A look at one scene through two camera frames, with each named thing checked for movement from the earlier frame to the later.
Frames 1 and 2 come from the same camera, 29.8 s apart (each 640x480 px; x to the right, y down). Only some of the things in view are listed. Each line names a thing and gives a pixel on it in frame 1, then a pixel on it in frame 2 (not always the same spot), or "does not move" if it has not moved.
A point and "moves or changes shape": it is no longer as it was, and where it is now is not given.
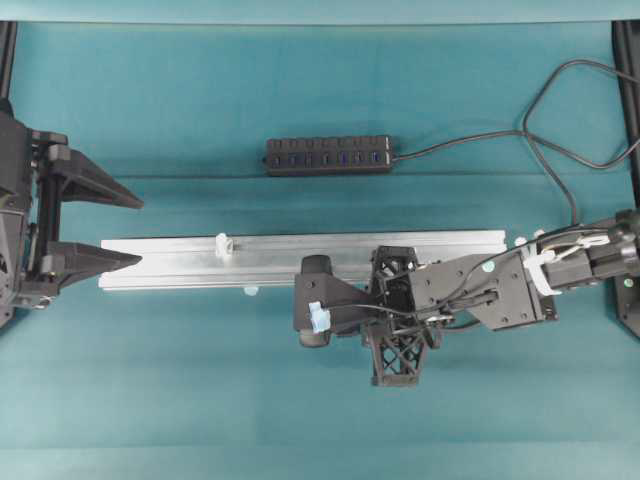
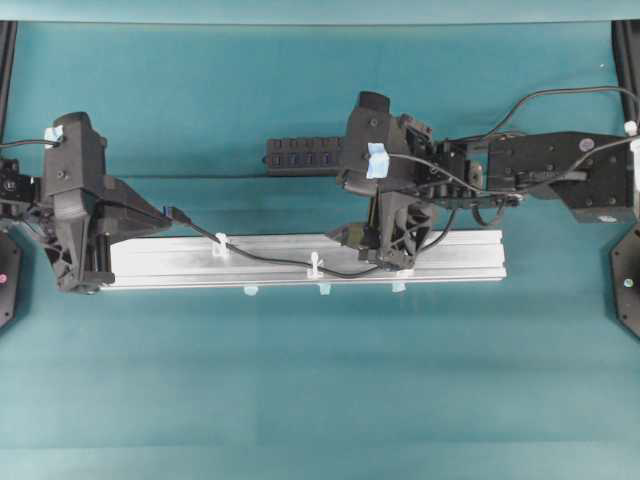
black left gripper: [34, 263] -> [77, 182]
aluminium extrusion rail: [273, 261] does not move
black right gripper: [396, 331] -> [424, 175]
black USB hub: [327, 154] does not move
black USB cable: [535, 141] moves or changes shape
